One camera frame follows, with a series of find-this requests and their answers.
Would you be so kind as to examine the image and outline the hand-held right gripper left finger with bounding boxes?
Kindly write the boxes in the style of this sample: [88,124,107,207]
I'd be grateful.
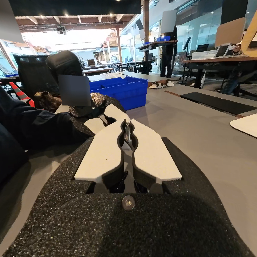
[74,118,126,185]

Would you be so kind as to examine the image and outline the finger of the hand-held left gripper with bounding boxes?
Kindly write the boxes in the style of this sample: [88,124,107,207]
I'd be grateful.
[104,104,131,123]
[83,117,107,135]

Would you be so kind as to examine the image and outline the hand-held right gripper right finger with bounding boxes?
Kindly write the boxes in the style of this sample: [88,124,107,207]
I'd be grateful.
[131,120,182,185]

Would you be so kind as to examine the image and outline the silver bolt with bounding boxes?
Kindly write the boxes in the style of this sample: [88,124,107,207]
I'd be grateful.
[124,121,133,146]

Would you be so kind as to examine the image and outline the person's left forearm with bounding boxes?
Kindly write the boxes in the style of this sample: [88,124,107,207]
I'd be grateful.
[0,86,92,152]

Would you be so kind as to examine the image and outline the blue plastic bin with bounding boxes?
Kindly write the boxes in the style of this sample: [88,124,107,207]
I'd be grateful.
[89,77,149,111]

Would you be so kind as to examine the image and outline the dark patterned bag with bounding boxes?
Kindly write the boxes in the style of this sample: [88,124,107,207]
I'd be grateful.
[34,91,62,113]

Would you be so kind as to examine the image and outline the light grey table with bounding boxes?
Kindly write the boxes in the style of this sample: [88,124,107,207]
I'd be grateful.
[88,71,167,83]

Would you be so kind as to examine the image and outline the brown wooden table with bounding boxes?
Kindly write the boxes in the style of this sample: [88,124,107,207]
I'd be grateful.
[83,67,114,76]

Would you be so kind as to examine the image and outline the white crumpled pieces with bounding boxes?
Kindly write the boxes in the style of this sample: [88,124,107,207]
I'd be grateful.
[149,79,175,89]

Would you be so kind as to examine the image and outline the black padded chair headrest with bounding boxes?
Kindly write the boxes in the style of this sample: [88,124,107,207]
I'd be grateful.
[45,50,84,78]

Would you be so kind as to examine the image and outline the black mesh office chair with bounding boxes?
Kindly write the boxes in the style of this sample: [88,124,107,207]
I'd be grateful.
[13,54,61,99]

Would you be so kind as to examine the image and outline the orange safety vest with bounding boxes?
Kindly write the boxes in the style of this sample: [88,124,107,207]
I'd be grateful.
[9,82,35,107]

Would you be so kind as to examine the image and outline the black standing desk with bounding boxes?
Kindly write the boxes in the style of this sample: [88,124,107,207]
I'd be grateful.
[136,40,179,74]

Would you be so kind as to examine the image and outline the black rectangular mat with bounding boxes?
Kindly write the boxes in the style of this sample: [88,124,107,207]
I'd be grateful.
[180,92,257,116]

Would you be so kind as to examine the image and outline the white flat board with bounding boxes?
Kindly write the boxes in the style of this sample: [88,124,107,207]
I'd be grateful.
[230,113,257,139]

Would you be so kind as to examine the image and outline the white plastic tray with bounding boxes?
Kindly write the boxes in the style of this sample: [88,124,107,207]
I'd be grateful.
[191,50,218,59]

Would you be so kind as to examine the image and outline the wooden desk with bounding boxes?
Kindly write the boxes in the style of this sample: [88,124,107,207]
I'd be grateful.
[182,53,257,90]

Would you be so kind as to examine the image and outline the tablet on stand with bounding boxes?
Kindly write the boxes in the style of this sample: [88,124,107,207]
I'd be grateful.
[214,43,236,58]

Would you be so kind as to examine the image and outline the tan divider panel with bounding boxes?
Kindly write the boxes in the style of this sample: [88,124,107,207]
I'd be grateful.
[214,17,247,48]

